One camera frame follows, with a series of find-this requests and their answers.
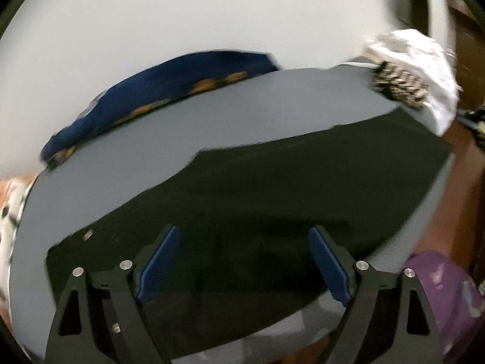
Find black pants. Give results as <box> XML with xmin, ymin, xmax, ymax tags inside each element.
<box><xmin>45</xmin><ymin>108</ymin><xmax>453</xmax><ymax>361</ymax></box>

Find person's purple printed clothing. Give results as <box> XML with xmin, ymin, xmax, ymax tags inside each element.
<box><xmin>402</xmin><ymin>250</ymin><xmax>485</xmax><ymax>364</ymax></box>

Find brown wooden cabinet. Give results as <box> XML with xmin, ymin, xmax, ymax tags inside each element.
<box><xmin>398</xmin><ymin>0</ymin><xmax>485</xmax><ymax>110</ymax></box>

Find white crumpled cloth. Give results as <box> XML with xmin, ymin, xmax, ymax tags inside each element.
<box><xmin>366</xmin><ymin>29</ymin><xmax>463</xmax><ymax>135</ymax></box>

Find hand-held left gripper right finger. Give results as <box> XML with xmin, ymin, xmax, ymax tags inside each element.
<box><xmin>308</xmin><ymin>224</ymin><xmax>444</xmax><ymax>364</ymax></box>

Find orange and white spotted cloth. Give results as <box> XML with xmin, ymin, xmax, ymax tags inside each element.
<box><xmin>0</xmin><ymin>176</ymin><xmax>38</xmax><ymax>304</ymax></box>

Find blue orange patterned cloth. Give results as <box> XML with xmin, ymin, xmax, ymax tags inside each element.
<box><xmin>40</xmin><ymin>50</ymin><xmax>279</xmax><ymax>169</ymax></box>

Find grey mesh mat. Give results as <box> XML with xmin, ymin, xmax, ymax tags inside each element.
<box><xmin>9</xmin><ymin>59</ymin><xmax>455</xmax><ymax>364</ymax></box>

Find black and white striped cloth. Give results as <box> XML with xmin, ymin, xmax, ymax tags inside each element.
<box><xmin>373</xmin><ymin>61</ymin><xmax>430</xmax><ymax>109</ymax></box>

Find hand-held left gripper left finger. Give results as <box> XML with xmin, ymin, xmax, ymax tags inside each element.
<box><xmin>45</xmin><ymin>224</ymin><xmax>180</xmax><ymax>364</ymax></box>

